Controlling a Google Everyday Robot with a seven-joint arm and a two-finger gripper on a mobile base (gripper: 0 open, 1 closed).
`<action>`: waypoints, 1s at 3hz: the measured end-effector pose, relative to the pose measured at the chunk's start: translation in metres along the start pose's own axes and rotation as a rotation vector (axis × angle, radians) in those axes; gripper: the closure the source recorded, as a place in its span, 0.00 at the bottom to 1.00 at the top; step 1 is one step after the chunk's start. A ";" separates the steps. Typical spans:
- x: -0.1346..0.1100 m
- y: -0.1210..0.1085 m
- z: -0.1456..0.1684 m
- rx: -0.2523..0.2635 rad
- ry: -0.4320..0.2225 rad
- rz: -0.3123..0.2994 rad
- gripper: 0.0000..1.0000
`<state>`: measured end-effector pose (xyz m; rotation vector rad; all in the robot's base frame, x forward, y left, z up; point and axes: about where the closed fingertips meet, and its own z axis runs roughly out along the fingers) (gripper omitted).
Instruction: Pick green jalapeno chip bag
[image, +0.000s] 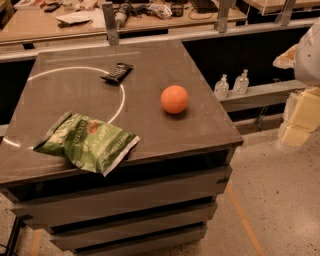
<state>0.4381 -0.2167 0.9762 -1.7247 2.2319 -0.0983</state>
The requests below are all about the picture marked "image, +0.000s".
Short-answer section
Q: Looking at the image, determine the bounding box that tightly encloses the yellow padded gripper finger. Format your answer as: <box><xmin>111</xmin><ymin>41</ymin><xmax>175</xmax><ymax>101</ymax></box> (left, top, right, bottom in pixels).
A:
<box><xmin>278</xmin><ymin>87</ymin><xmax>320</xmax><ymax>149</ymax></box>

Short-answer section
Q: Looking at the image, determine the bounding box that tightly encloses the green jalapeno chip bag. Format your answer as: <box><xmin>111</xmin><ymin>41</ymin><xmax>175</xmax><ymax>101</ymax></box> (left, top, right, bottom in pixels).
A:
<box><xmin>33</xmin><ymin>112</ymin><xmax>140</xmax><ymax>176</ymax></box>

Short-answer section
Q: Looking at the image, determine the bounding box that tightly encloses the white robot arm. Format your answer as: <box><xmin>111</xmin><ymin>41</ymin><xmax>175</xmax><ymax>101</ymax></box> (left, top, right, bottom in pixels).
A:
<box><xmin>273</xmin><ymin>19</ymin><xmax>320</xmax><ymax>151</ymax></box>

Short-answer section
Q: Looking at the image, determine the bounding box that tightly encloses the right clear sanitizer bottle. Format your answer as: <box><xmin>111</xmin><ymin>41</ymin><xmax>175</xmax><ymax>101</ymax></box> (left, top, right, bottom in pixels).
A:
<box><xmin>233</xmin><ymin>69</ymin><xmax>249</xmax><ymax>95</ymax></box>

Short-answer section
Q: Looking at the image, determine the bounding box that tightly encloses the clear sanitizer bottle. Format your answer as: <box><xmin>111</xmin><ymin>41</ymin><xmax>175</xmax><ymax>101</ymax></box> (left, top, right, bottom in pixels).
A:
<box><xmin>214</xmin><ymin>74</ymin><xmax>229</xmax><ymax>100</ymax></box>
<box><xmin>233</xmin><ymin>69</ymin><xmax>249</xmax><ymax>95</ymax></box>

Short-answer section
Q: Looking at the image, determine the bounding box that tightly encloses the left clear sanitizer bottle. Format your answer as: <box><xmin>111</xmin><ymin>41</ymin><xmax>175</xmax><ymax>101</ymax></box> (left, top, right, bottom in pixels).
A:
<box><xmin>214</xmin><ymin>74</ymin><xmax>229</xmax><ymax>100</ymax></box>

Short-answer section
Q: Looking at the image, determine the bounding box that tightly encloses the grey metal railing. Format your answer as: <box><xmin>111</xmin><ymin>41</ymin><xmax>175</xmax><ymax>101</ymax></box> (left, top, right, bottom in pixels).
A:
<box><xmin>0</xmin><ymin>0</ymin><xmax>320</xmax><ymax>64</ymax></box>

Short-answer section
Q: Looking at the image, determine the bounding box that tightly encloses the orange ball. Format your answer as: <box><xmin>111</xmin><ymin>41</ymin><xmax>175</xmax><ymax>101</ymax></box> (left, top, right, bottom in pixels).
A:
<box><xmin>160</xmin><ymin>85</ymin><xmax>188</xmax><ymax>114</ymax></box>

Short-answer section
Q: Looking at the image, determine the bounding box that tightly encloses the black keyboard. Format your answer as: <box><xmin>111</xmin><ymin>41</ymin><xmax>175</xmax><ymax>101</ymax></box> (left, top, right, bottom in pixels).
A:
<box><xmin>190</xmin><ymin>0</ymin><xmax>218</xmax><ymax>14</ymax></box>

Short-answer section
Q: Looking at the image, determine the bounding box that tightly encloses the black round container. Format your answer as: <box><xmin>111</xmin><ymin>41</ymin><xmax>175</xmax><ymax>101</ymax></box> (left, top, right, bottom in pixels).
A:
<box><xmin>171</xmin><ymin>3</ymin><xmax>184</xmax><ymax>17</ymax></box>

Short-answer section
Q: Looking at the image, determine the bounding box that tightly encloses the grey drawer cabinet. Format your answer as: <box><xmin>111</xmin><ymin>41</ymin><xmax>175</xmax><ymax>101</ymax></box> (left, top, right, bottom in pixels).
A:
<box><xmin>0</xmin><ymin>39</ymin><xmax>245</xmax><ymax>256</ymax></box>

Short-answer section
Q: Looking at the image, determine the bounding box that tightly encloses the dark chocolate bar wrapper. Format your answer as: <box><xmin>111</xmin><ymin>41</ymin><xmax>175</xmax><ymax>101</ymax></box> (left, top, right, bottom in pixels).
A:
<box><xmin>102</xmin><ymin>63</ymin><xmax>133</xmax><ymax>84</ymax></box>

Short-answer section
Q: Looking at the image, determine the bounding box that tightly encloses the white paper sheet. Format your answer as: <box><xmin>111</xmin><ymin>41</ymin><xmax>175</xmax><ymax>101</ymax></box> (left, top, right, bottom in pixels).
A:
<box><xmin>56</xmin><ymin>11</ymin><xmax>92</xmax><ymax>24</ymax></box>

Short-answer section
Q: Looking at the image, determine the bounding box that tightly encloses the wooden background desk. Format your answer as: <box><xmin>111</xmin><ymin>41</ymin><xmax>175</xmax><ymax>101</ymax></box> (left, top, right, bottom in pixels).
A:
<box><xmin>0</xmin><ymin>0</ymin><xmax>249</xmax><ymax>47</ymax></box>

